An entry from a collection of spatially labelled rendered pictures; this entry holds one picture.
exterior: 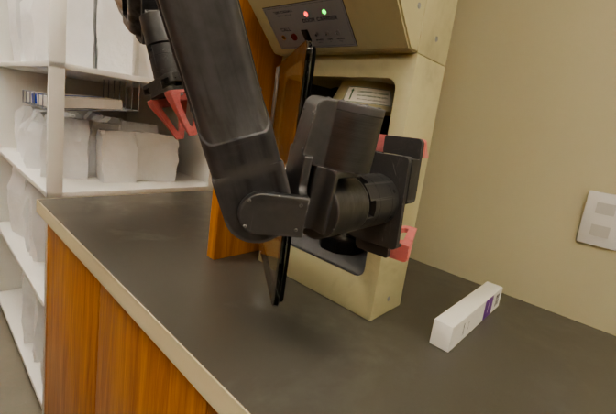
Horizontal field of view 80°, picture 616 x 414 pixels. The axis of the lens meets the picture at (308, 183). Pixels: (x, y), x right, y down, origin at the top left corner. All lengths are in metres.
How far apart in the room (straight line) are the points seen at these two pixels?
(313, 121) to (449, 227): 0.81
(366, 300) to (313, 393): 0.23
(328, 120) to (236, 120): 0.08
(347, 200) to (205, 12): 0.18
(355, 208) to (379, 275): 0.36
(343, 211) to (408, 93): 0.35
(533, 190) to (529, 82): 0.25
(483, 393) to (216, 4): 0.58
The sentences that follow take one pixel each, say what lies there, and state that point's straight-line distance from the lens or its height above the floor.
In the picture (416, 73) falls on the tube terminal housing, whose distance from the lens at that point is 0.65.
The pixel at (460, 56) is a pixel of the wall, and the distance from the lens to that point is 1.09.
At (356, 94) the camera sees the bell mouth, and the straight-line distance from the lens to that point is 0.72.
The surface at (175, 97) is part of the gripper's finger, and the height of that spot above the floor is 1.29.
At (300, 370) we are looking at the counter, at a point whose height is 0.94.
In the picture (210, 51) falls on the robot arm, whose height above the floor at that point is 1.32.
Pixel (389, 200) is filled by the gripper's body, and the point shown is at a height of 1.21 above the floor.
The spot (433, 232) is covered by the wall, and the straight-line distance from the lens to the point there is 1.09.
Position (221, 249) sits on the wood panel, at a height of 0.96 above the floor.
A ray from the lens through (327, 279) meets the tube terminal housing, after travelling 0.75.
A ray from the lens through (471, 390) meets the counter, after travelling 0.64.
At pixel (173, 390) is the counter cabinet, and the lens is 0.73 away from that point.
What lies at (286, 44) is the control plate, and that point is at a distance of 0.78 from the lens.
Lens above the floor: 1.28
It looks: 10 degrees down
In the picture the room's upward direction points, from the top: 8 degrees clockwise
